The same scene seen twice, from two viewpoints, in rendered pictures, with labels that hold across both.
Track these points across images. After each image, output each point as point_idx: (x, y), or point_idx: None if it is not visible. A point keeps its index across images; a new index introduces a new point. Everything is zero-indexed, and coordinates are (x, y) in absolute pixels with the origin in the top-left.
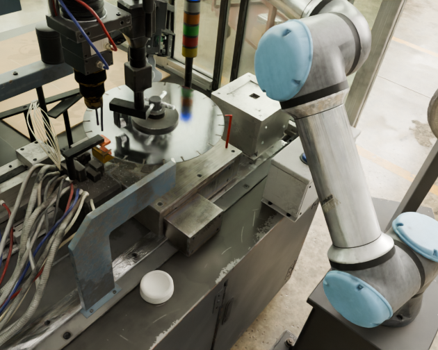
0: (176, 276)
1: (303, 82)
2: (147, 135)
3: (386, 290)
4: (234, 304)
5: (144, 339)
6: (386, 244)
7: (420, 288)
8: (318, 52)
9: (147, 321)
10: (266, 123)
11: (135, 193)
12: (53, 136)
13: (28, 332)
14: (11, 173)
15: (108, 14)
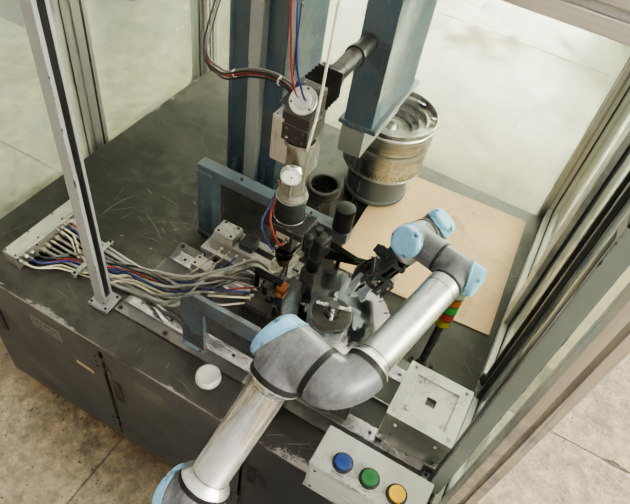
0: (221, 389)
1: (252, 351)
2: (306, 314)
3: (167, 501)
4: (261, 482)
5: (166, 378)
6: (195, 488)
7: None
8: (270, 348)
9: (181, 377)
10: (396, 423)
11: (223, 314)
12: (291, 260)
13: (164, 312)
14: (265, 254)
15: (295, 226)
